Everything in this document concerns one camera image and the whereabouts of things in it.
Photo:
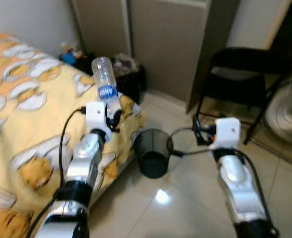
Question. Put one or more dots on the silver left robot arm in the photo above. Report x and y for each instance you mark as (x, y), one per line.
(84, 163)

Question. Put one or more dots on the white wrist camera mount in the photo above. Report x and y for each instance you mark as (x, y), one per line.
(95, 116)
(227, 131)

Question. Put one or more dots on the tall wardrobe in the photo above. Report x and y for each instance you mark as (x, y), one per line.
(161, 44)

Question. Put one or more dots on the clear plastic water bottle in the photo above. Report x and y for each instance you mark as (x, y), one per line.
(104, 74)

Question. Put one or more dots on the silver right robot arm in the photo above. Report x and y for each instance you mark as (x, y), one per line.
(238, 183)

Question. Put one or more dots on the small blue item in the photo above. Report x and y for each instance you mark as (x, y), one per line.
(67, 58)

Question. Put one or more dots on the yellow egg-print blanket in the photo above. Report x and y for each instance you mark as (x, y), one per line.
(32, 124)

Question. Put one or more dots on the black mesh wastebasket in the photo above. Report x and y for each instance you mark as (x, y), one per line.
(153, 158)

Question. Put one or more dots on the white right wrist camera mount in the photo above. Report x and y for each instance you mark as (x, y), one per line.
(227, 131)

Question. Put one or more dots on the black folding chair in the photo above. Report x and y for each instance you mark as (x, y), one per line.
(240, 57)

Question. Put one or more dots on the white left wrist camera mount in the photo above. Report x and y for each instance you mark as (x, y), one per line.
(95, 116)

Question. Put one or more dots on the black rubbish bag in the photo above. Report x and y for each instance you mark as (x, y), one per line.
(133, 82)

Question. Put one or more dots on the grey floor fan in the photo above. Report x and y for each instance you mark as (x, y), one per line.
(285, 109)

